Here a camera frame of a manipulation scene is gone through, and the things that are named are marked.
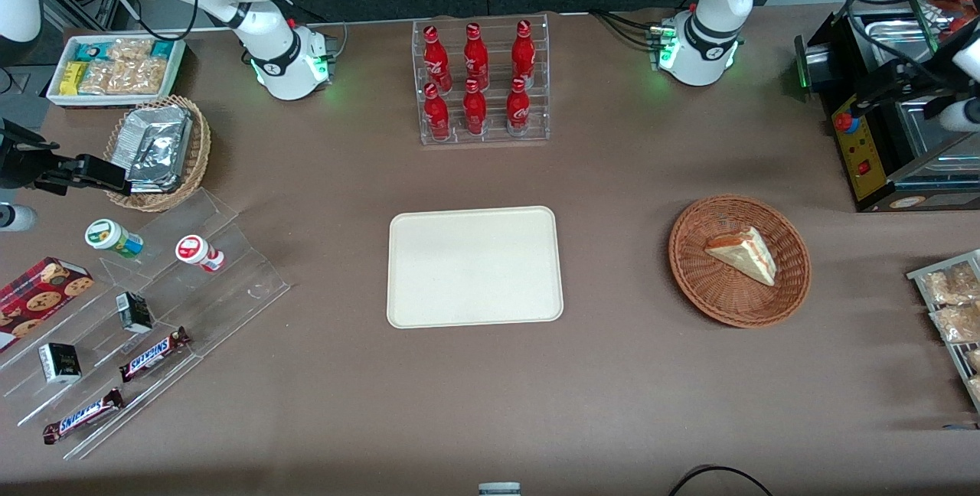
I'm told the green lid yoghurt cup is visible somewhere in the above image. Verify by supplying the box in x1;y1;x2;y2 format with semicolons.
84;218;145;260

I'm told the red cola bottle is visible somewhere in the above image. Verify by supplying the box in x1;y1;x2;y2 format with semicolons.
423;83;452;142
462;22;491;91
462;80;488;136
423;25;453;93
505;77;532;136
511;19;537;88

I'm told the black food warmer cabinet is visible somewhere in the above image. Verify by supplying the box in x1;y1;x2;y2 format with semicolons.
793;0;980;214

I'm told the triangular sandwich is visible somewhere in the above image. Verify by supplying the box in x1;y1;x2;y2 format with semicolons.
704;226;778;287

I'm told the red tartan cookie box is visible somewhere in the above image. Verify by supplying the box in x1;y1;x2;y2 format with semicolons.
0;256;96;354

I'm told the Snickers chocolate bar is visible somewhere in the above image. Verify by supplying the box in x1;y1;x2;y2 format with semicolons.
119;326;191;383
42;387;126;445

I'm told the clear bag of crackers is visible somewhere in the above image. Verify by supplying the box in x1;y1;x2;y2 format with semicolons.
107;38;155;65
109;58;169;96
77;60;116;96

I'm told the white rectangular snack bin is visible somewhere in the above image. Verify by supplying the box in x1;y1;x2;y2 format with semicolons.
46;34;188;109

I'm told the clear acrylic bottle rack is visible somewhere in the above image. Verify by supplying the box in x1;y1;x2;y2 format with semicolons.
411;13;551;146

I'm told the clear bag of pastry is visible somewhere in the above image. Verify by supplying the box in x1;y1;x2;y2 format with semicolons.
921;262;980;306
929;302;980;344

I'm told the red lid yoghurt cup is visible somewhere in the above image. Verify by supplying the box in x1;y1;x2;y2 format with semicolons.
175;234;226;274

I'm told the round brown wicker basket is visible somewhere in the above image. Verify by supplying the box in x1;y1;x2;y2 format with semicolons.
668;194;812;328

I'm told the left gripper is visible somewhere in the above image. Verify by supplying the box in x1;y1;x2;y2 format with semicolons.
856;58;959;123

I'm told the beige plastic serving tray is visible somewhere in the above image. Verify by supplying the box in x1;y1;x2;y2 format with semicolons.
387;206;565;329

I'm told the grey wire rack tray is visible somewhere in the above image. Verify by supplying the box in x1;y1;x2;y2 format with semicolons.
906;249;980;414

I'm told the silver foil packet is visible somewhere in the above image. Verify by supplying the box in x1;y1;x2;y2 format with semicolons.
122;104;194;164
125;140;188;194

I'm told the light wicker basket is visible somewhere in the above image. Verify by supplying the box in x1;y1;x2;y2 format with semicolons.
103;94;213;213

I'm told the yellow snack packet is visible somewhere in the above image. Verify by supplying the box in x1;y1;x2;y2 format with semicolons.
60;61;90;97

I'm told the black base cable bundle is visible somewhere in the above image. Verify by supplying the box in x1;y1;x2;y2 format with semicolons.
588;9;664;51

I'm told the clear acrylic stepped stand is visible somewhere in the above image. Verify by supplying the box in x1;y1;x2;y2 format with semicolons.
0;188;292;461

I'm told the small black carton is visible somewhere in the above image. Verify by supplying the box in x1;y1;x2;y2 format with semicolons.
38;341;83;385
115;291;155;335

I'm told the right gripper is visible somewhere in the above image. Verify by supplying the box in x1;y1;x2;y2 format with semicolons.
0;119;132;196

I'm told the black looped cable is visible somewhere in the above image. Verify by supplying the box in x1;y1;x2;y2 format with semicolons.
668;465;776;496

